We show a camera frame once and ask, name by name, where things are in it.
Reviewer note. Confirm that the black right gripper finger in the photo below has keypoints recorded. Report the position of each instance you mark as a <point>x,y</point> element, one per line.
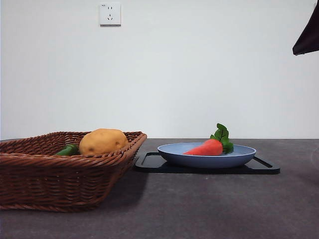
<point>309,37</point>

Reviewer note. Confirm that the orange carrot with green leaves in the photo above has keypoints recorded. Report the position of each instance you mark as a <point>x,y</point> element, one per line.
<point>207,149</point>

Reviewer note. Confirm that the blue round plate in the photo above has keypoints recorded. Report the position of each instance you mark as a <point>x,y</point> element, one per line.
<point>207,161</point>

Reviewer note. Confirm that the black rectangular tray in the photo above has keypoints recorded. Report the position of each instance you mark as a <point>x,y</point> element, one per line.
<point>154,169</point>

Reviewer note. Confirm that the yellow-brown potato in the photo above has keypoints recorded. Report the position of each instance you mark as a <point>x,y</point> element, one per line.
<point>103,141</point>

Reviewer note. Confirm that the green pepper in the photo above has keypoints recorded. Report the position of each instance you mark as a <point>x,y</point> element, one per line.
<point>67,150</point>

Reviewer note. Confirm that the brown wicker basket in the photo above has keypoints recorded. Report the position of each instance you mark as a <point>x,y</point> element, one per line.
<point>62,184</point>

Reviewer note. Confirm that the white wall socket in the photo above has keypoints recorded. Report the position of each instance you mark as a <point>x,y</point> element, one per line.
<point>110,14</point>

